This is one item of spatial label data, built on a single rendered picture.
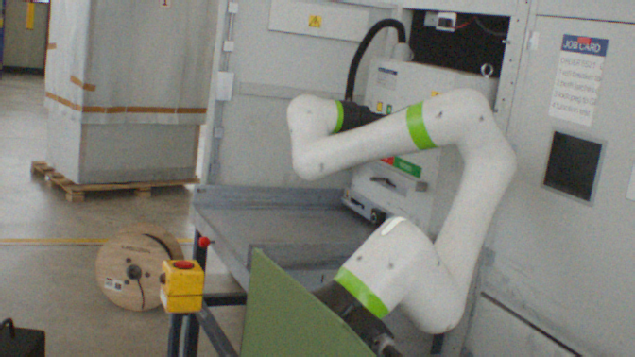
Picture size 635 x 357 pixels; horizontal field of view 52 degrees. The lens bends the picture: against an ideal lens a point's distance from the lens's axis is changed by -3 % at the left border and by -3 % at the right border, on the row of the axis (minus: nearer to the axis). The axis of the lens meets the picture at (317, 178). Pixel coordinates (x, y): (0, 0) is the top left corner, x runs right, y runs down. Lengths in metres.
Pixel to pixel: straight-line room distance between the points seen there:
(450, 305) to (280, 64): 1.26
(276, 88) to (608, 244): 1.27
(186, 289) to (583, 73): 1.05
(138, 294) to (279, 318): 2.19
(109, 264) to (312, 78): 1.50
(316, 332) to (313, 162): 0.68
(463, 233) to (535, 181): 0.36
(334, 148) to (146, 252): 1.78
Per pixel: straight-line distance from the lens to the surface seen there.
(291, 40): 2.39
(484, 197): 1.56
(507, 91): 1.92
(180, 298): 1.54
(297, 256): 1.76
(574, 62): 1.72
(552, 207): 1.74
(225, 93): 2.35
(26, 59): 12.84
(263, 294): 1.30
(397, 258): 1.28
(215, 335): 2.07
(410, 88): 2.08
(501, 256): 1.89
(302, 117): 1.76
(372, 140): 1.63
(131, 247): 3.32
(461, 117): 1.53
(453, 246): 1.47
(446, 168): 1.94
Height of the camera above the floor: 1.46
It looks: 13 degrees down
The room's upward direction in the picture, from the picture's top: 8 degrees clockwise
